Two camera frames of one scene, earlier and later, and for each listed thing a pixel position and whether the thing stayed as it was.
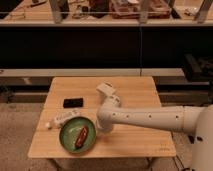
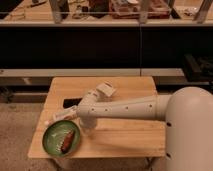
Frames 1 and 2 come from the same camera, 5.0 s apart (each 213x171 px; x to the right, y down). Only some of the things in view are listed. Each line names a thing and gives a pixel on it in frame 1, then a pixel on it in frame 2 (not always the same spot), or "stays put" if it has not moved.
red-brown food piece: x=81 y=137 → x=67 y=141
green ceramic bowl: x=71 y=130 → x=54 y=134
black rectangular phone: x=72 y=102 stays put
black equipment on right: x=198 y=69 stays put
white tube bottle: x=62 y=117 stays put
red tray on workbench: x=131 y=9 stays put
